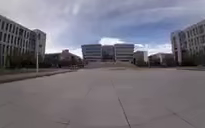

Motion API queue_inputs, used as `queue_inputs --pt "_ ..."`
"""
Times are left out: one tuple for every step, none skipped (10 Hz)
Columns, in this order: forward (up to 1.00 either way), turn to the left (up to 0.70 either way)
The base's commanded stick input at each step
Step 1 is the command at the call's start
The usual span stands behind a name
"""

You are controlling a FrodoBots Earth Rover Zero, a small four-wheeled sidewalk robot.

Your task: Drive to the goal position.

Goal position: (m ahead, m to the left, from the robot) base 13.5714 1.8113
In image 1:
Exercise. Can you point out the glass-fronted striped building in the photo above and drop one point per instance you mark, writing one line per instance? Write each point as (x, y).
(106, 52)

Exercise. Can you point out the grey concrete slab plaza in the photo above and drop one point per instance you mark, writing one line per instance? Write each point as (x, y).
(123, 93)

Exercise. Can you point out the low reddish building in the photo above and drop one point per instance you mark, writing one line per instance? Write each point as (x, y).
(65, 57)

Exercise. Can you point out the small pale building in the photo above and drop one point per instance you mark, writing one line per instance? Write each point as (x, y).
(140, 57)

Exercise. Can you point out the low dark building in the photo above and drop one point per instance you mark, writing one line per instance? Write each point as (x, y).
(161, 59)

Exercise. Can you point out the pale lamp pole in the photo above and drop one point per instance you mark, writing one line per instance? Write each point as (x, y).
(37, 56)

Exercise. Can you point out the raised planting strip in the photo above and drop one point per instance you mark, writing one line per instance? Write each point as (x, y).
(20, 75)

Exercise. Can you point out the row of dark bushes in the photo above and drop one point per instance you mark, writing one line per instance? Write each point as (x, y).
(18, 61)

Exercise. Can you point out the pale multi-storey building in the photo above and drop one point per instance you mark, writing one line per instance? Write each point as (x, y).
(193, 40)

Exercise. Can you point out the large grey office building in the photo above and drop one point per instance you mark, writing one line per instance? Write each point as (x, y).
(10, 40)

